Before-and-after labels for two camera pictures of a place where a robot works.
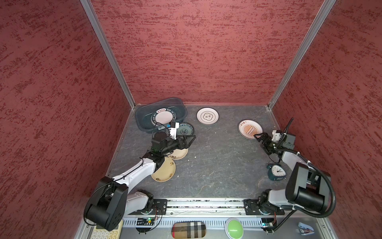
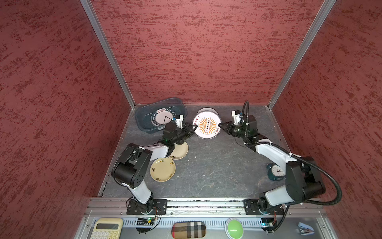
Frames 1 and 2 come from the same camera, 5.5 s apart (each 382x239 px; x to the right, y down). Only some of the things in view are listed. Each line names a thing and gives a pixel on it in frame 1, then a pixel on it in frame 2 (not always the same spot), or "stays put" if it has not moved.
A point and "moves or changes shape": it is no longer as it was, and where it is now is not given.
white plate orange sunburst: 249,128 moves or changes shape
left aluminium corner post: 104,41 stays put
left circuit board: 145,221 stays put
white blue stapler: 305,229 stays put
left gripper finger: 184,142 -> 188,134
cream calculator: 101,232 stays put
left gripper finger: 184,140 -> 190,127
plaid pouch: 188,230 stays put
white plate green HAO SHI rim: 162,116 stays put
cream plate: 166,171 stays put
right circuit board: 267,223 stays put
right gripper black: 264,142 -> 229,127
